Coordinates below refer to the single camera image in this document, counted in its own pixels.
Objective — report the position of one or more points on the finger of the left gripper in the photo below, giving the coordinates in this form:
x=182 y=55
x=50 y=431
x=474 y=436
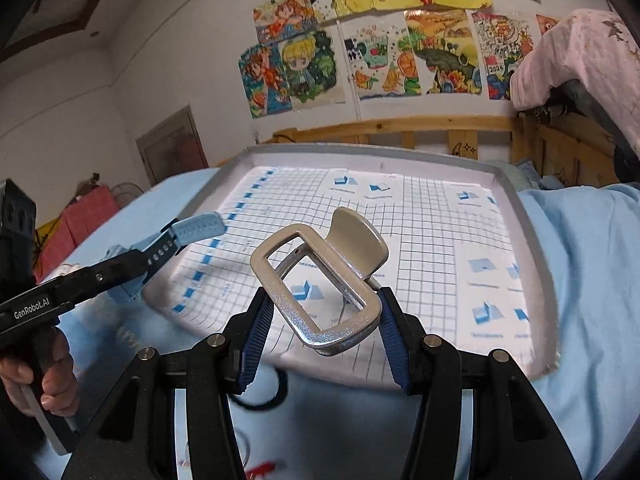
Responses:
x=122 y=276

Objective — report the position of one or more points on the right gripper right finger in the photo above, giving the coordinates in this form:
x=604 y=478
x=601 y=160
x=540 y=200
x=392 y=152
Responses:
x=513 y=434

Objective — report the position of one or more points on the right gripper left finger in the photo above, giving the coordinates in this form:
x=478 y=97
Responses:
x=132 y=435

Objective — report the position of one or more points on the person left hand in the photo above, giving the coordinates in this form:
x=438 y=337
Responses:
x=60 y=395

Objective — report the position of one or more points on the red checkered bag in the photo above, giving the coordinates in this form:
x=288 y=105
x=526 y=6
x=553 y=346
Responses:
x=57 y=239

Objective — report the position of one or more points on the blue cartoon bed sheet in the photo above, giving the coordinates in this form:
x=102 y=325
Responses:
x=590 y=239

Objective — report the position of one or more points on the brown wooden door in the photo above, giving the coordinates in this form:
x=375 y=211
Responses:
x=173 y=147

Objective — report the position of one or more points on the grey shallow box tray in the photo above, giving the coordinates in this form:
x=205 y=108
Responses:
x=324 y=225

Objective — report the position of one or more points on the wooden headboard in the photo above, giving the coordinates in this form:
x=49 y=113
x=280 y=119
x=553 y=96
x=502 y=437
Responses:
x=463 y=132

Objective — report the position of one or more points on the pink floral blanket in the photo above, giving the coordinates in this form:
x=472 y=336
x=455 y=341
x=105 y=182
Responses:
x=594 y=48

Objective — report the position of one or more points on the wooden side bed frame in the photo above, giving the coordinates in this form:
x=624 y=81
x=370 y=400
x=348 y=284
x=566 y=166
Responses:
x=572 y=148

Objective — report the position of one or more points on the children drawings on wall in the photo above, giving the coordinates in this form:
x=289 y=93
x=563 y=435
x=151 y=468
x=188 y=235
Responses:
x=311 y=53

